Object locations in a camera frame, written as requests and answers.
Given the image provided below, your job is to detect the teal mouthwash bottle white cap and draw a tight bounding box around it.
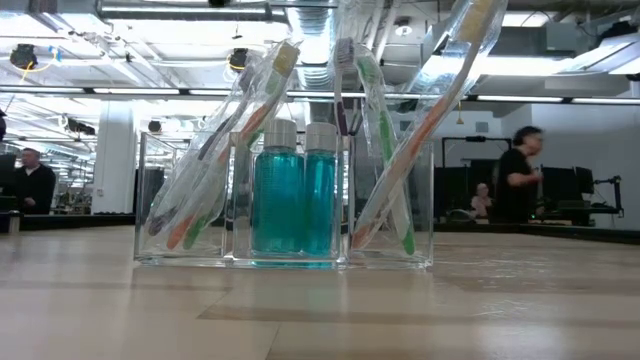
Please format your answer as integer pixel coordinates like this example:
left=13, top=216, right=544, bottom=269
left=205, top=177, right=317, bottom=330
left=302, top=122, right=341, bottom=257
left=251, top=118, right=306, bottom=257

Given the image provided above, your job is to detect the clear acrylic three-compartment organizer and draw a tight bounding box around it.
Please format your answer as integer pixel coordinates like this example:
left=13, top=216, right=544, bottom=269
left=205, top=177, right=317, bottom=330
left=133, top=130, right=435, bottom=271

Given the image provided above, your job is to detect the black round ceiling device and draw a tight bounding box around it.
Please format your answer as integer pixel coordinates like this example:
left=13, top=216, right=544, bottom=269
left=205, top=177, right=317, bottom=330
left=228, top=48, right=251, bottom=73
left=9, top=43, right=39, bottom=71

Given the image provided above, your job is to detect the person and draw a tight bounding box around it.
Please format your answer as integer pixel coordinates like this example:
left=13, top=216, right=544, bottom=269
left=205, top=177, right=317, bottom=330
left=469, top=182, right=494, bottom=221
left=492, top=125, right=546, bottom=225
left=9, top=147, right=57, bottom=216

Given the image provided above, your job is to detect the long linear ceiling light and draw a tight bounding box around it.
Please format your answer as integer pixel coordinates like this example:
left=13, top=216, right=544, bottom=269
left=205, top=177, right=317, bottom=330
left=0, top=85, right=640, bottom=105

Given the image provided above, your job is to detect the white square pillar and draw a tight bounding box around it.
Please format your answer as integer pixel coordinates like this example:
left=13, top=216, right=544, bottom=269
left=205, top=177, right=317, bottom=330
left=91, top=99, right=139, bottom=215

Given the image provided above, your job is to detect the silver spiral air duct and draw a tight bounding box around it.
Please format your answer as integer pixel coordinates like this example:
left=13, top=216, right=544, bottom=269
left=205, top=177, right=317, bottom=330
left=287, top=0, right=346, bottom=91

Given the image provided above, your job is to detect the black background rig frame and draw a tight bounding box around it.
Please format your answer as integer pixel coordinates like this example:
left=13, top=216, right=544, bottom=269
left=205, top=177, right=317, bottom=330
left=434, top=135, right=514, bottom=221

